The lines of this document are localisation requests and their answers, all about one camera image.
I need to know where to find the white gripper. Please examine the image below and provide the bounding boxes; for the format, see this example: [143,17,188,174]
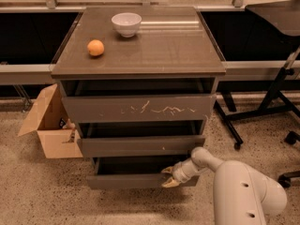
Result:
[161,158,201,188]

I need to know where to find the grey bottom drawer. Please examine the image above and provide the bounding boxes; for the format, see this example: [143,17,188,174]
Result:
[87,155,189,189]

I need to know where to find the grey drawer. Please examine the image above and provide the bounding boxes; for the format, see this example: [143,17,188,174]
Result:
[61,81,216,123]
[87,155,189,189]
[77,121,205,158]

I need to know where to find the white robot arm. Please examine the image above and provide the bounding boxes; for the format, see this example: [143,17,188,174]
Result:
[162,147,287,225]

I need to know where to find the grey middle drawer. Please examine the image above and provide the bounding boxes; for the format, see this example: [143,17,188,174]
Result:
[77,121,205,158]

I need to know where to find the dark grey drawer cabinet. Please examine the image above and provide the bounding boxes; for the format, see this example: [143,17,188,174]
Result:
[51,6,227,173]

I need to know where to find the grey top drawer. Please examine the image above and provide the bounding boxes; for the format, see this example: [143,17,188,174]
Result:
[61,81,216,123]

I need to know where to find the open cardboard box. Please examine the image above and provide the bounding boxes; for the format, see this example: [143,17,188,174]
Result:
[19,84,83,158]

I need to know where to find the black office chair base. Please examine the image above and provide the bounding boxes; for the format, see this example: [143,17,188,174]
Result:
[277,131,300,188]

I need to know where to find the orange fruit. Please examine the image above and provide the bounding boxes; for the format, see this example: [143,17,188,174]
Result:
[87,39,104,56]

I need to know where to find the white ceramic bowl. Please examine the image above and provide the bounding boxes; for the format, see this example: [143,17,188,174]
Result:
[112,12,142,38]

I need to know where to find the black folding stand table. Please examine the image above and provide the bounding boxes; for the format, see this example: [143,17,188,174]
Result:
[214,0,300,150]

